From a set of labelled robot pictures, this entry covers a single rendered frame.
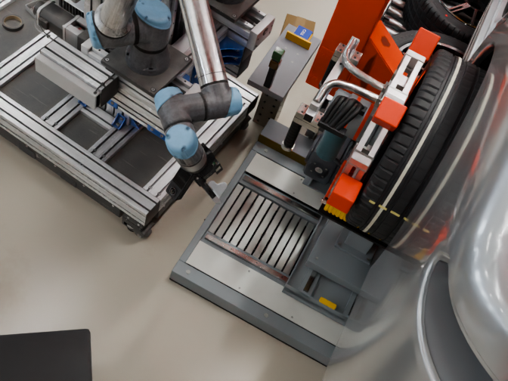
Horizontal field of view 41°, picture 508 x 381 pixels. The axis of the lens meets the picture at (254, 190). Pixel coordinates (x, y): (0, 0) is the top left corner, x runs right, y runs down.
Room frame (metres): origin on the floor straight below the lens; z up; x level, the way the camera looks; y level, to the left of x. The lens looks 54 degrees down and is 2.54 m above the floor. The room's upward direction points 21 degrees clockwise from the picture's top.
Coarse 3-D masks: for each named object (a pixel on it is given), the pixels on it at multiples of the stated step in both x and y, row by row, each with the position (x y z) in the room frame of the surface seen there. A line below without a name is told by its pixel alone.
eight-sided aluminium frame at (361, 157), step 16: (400, 64) 1.86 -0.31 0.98; (416, 64) 1.72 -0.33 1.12; (384, 96) 1.54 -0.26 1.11; (400, 96) 1.56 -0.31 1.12; (368, 128) 1.47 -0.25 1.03; (384, 128) 1.48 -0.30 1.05; (368, 144) 1.78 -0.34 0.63; (352, 160) 1.40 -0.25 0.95; (368, 160) 1.40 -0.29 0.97; (352, 176) 1.62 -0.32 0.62
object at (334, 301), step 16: (320, 224) 1.70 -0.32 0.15; (304, 256) 1.52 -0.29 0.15; (304, 272) 1.45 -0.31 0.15; (288, 288) 1.35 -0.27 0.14; (304, 288) 1.36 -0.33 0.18; (320, 288) 1.41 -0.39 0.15; (336, 288) 1.43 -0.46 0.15; (304, 304) 1.34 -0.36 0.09; (320, 304) 1.33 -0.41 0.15; (336, 304) 1.37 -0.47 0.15; (352, 304) 1.38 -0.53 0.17; (336, 320) 1.32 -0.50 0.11
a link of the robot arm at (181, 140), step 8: (168, 128) 1.05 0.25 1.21; (176, 128) 1.03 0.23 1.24; (184, 128) 1.04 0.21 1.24; (192, 128) 1.07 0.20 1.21; (168, 136) 1.01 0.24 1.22; (176, 136) 1.02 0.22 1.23; (184, 136) 1.02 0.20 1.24; (192, 136) 1.03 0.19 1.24; (168, 144) 0.99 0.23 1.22; (176, 144) 1.00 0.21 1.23; (184, 144) 1.00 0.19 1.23; (192, 144) 1.01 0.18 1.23; (200, 144) 1.06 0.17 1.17; (176, 152) 0.98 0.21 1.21; (184, 152) 0.99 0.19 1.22; (192, 152) 1.01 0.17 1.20; (200, 152) 1.05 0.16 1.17; (176, 160) 1.02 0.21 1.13; (184, 160) 1.00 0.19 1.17; (192, 160) 1.02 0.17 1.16
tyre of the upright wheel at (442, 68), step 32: (448, 64) 1.71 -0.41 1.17; (416, 96) 1.55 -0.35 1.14; (448, 96) 1.57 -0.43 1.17; (416, 128) 1.46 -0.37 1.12; (448, 128) 1.48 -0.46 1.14; (384, 160) 1.38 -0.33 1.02; (416, 160) 1.39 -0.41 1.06; (384, 192) 1.34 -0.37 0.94; (416, 192) 1.34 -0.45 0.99; (352, 224) 1.36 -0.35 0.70; (384, 224) 1.31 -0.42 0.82
